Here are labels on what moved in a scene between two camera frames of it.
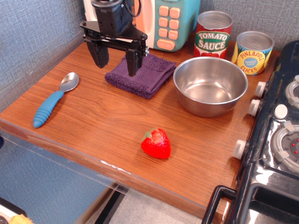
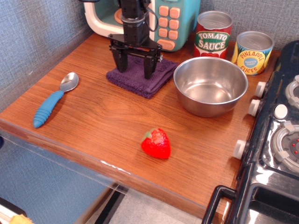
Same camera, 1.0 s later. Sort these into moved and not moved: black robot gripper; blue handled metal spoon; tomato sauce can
Moved: black robot gripper
Not moved: blue handled metal spoon; tomato sauce can
